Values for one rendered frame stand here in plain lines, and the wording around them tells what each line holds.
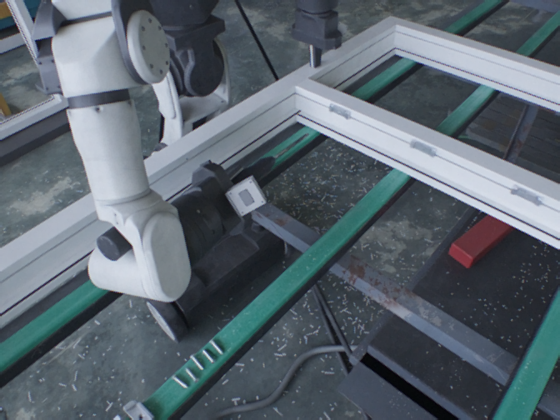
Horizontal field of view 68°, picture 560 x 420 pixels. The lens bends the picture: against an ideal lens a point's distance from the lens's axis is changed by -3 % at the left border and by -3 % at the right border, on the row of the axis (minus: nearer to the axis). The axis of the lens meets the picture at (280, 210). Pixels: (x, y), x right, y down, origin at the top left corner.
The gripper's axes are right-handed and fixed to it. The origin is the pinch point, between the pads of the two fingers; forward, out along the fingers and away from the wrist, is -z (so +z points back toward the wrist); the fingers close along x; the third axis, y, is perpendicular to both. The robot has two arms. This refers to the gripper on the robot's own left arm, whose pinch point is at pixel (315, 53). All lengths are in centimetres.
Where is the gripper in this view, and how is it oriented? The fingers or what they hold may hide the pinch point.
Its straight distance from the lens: 101.0
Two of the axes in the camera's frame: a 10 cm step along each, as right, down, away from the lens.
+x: 7.5, 4.6, -4.8
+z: -0.3, -6.9, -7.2
